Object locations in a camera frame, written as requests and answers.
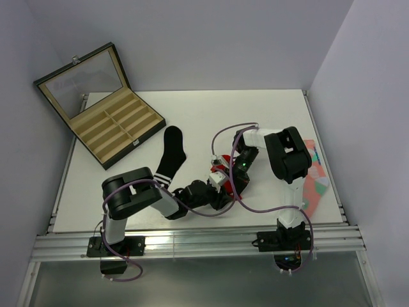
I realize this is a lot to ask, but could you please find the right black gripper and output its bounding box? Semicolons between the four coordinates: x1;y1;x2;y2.
224;146;260;198

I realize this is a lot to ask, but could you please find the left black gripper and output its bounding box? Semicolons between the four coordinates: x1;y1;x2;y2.
187;181;233;211

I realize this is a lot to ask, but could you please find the red santa sock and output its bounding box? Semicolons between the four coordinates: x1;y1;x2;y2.
210;150;254;200

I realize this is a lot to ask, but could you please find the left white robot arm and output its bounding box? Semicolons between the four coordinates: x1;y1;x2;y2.
101;167;233;255

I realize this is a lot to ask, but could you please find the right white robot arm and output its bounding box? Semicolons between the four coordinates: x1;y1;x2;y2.
229;126;312;249

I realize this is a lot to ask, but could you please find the black striped sock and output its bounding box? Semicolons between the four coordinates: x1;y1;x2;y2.
153;126;187;189

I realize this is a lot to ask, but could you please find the pink patterned sock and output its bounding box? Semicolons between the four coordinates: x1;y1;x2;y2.
303;139;330;218

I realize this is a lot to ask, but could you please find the black compartment display box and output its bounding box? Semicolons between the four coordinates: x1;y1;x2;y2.
33;42;166;169

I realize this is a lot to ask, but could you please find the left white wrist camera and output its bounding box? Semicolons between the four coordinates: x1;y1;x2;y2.
208;171;228;193

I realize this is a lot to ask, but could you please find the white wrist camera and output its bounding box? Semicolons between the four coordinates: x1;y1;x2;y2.
211;155;229;171
208;171;228;193

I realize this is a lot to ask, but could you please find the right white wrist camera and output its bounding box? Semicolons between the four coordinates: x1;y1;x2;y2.
211;155;229;171

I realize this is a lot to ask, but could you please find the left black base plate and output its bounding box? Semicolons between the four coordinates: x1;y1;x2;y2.
86;236;145;258

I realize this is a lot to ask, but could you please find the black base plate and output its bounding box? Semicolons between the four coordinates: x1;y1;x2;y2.
251;230;313;252
86;236;145;258

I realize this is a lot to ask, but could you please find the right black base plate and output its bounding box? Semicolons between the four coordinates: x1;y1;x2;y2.
251;230;313;252

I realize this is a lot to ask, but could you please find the aluminium table frame rail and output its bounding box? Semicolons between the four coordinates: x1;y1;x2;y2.
30;225;366;262

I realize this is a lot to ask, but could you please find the small black box under rail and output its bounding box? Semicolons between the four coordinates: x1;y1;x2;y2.
100;260;128;276

